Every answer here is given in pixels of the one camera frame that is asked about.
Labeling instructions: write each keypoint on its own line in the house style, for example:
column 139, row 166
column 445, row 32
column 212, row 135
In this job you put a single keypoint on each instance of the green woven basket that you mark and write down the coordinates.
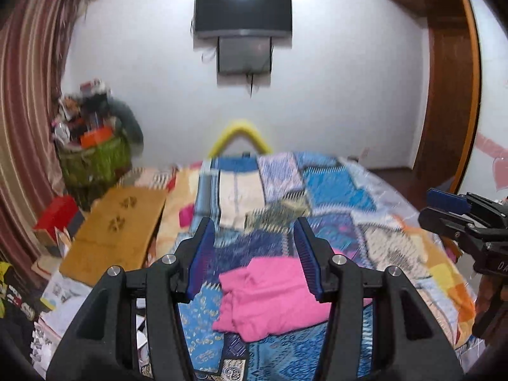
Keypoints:
column 95, row 162

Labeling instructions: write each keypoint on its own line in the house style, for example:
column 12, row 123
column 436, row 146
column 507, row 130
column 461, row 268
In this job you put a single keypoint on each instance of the black printed cloth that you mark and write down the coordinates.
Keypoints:
column 14, row 293

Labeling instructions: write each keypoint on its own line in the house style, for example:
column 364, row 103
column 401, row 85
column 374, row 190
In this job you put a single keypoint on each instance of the pink button shirt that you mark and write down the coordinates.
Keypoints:
column 270, row 293

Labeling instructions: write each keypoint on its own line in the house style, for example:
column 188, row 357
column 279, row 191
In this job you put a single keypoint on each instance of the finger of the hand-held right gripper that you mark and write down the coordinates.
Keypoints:
column 440, row 220
column 446, row 200

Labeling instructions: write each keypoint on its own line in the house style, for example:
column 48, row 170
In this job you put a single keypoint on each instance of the wall-mounted black television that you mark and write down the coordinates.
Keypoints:
column 243, row 10

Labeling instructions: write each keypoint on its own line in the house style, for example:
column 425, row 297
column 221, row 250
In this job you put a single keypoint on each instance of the striped brown curtain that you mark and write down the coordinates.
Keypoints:
column 27, row 107

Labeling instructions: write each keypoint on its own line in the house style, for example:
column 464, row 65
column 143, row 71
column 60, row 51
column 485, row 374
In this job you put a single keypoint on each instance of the peach printed bed sheet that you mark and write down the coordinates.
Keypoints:
column 174, row 194

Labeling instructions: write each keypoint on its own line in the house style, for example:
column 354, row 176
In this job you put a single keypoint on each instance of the pink heart sticker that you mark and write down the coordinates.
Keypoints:
column 494, row 158

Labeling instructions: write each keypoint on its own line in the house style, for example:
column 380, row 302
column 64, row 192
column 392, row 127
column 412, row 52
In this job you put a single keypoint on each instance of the blue patchwork blanket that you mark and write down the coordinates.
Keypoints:
column 337, row 194

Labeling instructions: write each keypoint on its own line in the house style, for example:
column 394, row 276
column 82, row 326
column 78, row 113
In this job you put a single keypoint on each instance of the brown wooden wardrobe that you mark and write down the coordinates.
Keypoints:
column 444, row 87

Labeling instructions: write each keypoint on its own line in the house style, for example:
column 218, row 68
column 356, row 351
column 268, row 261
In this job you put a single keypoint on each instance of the dark glass wall shelf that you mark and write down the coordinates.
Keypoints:
column 244, row 55

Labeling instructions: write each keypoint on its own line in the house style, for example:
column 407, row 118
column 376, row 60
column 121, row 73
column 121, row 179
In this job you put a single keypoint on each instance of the grey plush toy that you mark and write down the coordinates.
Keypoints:
column 129, row 121

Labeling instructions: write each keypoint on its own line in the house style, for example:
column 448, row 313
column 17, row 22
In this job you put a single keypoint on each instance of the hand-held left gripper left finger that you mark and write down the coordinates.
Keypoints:
column 200, row 262

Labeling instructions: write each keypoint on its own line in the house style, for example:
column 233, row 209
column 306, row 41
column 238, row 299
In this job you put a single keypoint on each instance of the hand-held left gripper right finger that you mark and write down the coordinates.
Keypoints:
column 309, row 262

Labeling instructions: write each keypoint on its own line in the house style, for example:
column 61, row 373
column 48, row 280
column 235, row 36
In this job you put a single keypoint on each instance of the yellow foam tube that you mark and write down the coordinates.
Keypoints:
column 238, row 129

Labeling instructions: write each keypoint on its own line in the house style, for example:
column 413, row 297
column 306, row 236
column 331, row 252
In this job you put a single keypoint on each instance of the orange box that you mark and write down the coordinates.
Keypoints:
column 97, row 135

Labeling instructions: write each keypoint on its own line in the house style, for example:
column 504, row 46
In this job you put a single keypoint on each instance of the pile of clutter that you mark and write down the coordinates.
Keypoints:
column 75, row 107

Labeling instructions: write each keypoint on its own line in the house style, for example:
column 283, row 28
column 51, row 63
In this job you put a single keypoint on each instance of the wooden lap table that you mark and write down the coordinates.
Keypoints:
column 115, row 230

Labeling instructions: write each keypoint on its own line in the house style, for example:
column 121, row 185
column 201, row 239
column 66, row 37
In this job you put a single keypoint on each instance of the red box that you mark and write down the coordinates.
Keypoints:
column 55, row 214

